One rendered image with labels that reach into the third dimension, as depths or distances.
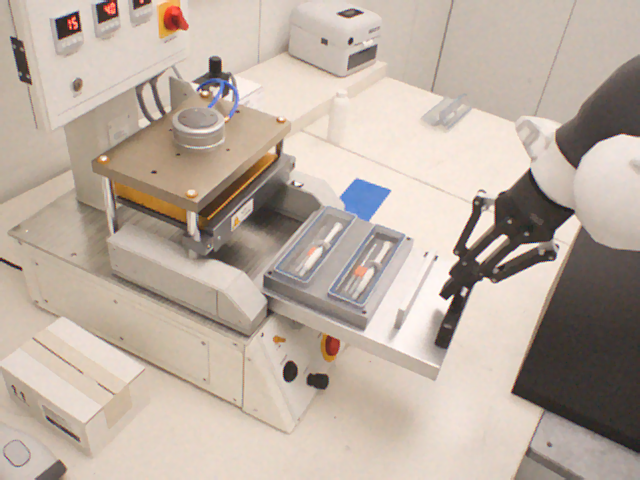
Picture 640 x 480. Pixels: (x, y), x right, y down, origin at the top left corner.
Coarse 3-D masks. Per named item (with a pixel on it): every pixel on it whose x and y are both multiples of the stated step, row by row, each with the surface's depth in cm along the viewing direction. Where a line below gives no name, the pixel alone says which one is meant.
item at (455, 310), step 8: (464, 288) 86; (456, 296) 84; (464, 296) 84; (456, 304) 83; (464, 304) 84; (448, 312) 82; (456, 312) 82; (448, 320) 80; (456, 320) 81; (440, 328) 80; (448, 328) 80; (440, 336) 81; (448, 336) 80; (440, 344) 82; (448, 344) 81
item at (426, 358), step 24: (312, 216) 102; (288, 240) 97; (408, 264) 95; (432, 264) 93; (264, 288) 88; (408, 288) 90; (432, 288) 91; (288, 312) 87; (312, 312) 85; (384, 312) 86; (408, 312) 86; (432, 312) 87; (336, 336) 85; (360, 336) 83; (384, 336) 83; (408, 336) 83; (432, 336) 83; (408, 360) 81; (432, 360) 80
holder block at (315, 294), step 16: (320, 208) 100; (368, 224) 98; (352, 240) 94; (336, 256) 91; (400, 256) 92; (272, 272) 87; (320, 272) 88; (336, 272) 88; (272, 288) 87; (288, 288) 85; (304, 288) 85; (320, 288) 85; (384, 288) 86; (320, 304) 84; (336, 304) 83; (368, 304) 84; (352, 320) 83; (368, 320) 83
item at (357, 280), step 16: (368, 240) 93; (384, 240) 93; (400, 240) 94; (352, 256) 90; (368, 256) 90; (384, 256) 90; (352, 272) 87; (368, 272) 87; (336, 288) 84; (352, 288) 84; (368, 288) 85
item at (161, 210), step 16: (272, 160) 98; (240, 176) 94; (256, 176) 95; (128, 192) 90; (224, 192) 90; (240, 192) 91; (144, 208) 90; (160, 208) 88; (176, 208) 87; (208, 208) 87; (224, 208) 88; (176, 224) 89
